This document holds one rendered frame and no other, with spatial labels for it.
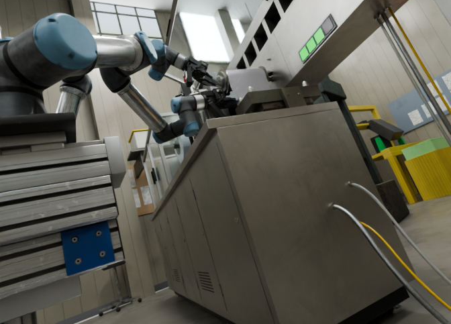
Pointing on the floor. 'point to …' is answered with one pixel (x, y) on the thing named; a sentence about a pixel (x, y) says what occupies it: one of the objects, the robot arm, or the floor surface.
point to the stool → (117, 290)
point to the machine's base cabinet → (281, 227)
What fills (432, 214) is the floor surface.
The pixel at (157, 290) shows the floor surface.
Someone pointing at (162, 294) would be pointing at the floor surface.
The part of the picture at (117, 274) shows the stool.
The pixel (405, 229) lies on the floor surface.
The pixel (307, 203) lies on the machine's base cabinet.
